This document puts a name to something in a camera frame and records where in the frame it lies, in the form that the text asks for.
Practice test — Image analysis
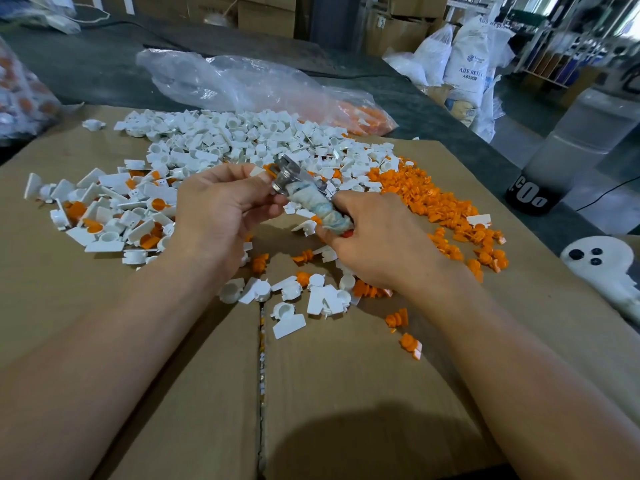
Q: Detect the person's right hand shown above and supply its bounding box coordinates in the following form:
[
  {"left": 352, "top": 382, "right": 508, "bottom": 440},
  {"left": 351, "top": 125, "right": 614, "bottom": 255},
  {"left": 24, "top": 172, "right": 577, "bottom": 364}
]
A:
[{"left": 315, "top": 190, "right": 452, "bottom": 301}]

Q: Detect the person's left hand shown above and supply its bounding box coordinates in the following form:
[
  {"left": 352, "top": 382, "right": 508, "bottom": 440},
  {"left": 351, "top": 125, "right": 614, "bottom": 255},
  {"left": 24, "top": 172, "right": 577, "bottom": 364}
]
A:
[{"left": 167, "top": 162, "right": 291, "bottom": 290}]

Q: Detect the metal tool with cloth-wrapped handle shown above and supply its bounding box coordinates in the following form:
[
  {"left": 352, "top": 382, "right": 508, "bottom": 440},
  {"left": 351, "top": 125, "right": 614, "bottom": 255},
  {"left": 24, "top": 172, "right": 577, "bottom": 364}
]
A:
[{"left": 270, "top": 155, "right": 356, "bottom": 239}]

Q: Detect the person's left forearm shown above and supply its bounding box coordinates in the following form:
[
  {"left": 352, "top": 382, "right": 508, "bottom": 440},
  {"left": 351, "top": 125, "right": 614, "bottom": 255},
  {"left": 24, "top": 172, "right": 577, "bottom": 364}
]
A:
[{"left": 0, "top": 255, "right": 228, "bottom": 480}]

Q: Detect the person's right forearm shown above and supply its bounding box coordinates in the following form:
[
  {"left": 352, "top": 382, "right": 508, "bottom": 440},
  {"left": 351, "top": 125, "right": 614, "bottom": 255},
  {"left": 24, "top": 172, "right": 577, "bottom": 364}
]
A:
[{"left": 400, "top": 272, "right": 640, "bottom": 480}]

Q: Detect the pile of white plastic clips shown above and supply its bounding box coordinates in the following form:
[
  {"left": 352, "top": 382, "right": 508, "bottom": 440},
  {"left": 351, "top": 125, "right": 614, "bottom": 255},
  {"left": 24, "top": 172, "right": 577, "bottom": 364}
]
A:
[{"left": 82, "top": 109, "right": 493, "bottom": 341}]

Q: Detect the pile of orange plastic plugs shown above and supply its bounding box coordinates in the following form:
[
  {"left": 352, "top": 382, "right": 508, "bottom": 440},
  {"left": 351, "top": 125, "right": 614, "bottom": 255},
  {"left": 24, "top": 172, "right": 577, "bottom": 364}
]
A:
[{"left": 249, "top": 162, "right": 511, "bottom": 300}]

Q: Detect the clear plastic bag with plugs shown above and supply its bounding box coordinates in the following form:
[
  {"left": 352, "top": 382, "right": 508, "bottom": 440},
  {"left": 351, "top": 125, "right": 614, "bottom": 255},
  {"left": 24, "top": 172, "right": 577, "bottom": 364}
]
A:
[{"left": 136, "top": 48, "right": 399, "bottom": 137}]

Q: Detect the pile of assembled white-orange clips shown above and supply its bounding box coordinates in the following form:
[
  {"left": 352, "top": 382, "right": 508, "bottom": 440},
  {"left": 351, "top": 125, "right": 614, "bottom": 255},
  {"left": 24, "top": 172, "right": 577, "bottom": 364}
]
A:
[{"left": 22, "top": 160, "right": 180, "bottom": 268}]

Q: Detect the brown cardboard sheet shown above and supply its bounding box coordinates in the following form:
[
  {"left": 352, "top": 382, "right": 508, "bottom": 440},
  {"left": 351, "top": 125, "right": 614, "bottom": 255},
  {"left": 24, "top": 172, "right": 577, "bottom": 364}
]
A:
[{"left": 0, "top": 105, "right": 640, "bottom": 480}]

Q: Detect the brown cardboard box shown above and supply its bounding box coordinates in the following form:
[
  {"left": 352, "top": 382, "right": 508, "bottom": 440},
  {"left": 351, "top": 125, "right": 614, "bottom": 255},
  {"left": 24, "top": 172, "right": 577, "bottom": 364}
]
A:
[
  {"left": 389, "top": 0, "right": 451, "bottom": 19},
  {"left": 363, "top": 10, "right": 432, "bottom": 58},
  {"left": 237, "top": 0, "right": 297, "bottom": 39}
]

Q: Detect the white woven sack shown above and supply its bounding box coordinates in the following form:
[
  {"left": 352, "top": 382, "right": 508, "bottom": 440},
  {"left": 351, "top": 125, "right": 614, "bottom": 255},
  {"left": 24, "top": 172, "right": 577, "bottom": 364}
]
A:
[{"left": 444, "top": 77, "right": 507, "bottom": 144}]

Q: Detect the white printed sack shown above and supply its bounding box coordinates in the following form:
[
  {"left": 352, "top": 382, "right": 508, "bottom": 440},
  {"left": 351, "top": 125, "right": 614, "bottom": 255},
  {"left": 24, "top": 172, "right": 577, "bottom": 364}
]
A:
[{"left": 442, "top": 16, "right": 517, "bottom": 111}]

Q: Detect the clear bag of assembled clips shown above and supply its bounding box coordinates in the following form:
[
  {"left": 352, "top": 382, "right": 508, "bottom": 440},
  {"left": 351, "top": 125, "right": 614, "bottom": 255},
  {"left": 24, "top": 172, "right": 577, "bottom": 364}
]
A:
[{"left": 0, "top": 37, "right": 63, "bottom": 141}]

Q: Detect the grey gas cylinder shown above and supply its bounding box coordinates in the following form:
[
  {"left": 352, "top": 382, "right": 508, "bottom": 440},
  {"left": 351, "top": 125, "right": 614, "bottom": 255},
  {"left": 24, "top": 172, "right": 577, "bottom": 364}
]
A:
[{"left": 504, "top": 87, "right": 640, "bottom": 216}]

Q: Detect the white object with black dots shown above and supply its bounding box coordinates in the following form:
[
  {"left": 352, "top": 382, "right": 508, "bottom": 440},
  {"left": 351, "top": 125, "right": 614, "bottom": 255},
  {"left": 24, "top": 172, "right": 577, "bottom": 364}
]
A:
[{"left": 559, "top": 236, "right": 640, "bottom": 326}]

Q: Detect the crumpled white plastic bag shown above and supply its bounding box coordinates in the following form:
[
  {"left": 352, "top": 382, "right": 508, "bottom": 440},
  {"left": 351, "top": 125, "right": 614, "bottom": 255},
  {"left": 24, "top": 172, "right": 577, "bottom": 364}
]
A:
[{"left": 0, "top": 0, "right": 82, "bottom": 35}]

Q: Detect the metal storage rack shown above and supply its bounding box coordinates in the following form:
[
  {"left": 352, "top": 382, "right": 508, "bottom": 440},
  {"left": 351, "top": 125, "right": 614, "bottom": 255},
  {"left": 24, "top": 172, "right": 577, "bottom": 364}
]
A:
[{"left": 514, "top": 0, "right": 640, "bottom": 91}]

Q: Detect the white cord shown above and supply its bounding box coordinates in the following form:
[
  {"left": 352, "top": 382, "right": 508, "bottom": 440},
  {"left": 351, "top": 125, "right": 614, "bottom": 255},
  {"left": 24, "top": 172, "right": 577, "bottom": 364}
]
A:
[{"left": 74, "top": 2, "right": 112, "bottom": 24}]

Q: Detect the black cable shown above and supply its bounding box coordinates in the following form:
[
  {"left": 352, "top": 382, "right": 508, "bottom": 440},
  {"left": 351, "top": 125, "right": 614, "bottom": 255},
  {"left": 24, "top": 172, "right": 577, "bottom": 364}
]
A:
[{"left": 575, "top": 176, "right": 640, "bottom": 213}]

